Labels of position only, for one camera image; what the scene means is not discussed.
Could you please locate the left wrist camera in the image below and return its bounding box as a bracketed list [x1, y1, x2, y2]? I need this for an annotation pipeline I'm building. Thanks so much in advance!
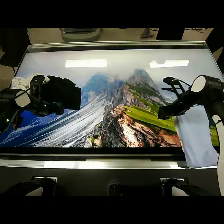
[29, 74, 47, 98]

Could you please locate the pale blue shirt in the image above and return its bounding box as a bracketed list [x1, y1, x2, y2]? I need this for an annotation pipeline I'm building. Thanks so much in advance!
[173, 105, 220, 168]

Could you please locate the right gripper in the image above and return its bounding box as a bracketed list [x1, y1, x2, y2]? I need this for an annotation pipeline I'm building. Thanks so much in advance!
[157, 99, 186, 121]

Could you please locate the silver frame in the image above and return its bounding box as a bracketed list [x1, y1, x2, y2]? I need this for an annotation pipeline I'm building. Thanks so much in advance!
[0, 40, 224, 197]

